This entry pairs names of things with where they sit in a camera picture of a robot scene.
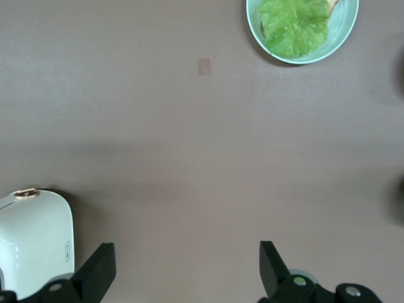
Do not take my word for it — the green lettuce leaf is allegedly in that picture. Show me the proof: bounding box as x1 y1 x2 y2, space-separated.
259 0 331 59

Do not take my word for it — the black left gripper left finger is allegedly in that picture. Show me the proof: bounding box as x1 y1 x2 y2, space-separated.
40 242 117 303

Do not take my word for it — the light green plate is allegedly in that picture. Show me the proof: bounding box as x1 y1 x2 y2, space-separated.
246 0 360 66

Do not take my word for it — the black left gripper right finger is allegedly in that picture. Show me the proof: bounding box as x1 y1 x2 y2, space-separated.
259 241 317 303

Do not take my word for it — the white toaster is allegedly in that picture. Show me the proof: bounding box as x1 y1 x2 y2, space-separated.
0 187 75 301

